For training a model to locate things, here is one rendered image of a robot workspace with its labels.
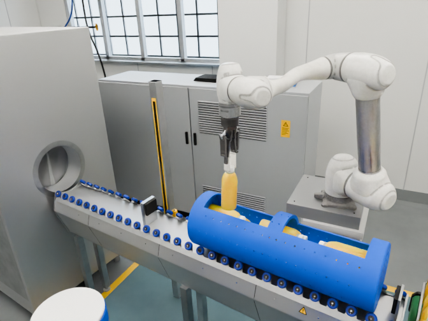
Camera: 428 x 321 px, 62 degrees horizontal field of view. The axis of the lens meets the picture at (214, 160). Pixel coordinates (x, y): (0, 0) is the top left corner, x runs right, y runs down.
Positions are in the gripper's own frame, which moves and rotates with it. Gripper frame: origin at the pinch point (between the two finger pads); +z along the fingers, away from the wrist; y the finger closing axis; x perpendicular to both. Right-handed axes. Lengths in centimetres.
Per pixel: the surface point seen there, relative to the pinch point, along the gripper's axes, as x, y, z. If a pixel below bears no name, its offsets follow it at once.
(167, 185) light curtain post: -75, -41, 48
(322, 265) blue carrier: 44, 3, 34
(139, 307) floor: -95, -21, 148
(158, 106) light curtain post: -75, -38, -8
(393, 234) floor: 51, -217, 141
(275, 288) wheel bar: 24, 1, 56
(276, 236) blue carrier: 23.0, 0.1, 29.4
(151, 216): -61, -10, 52
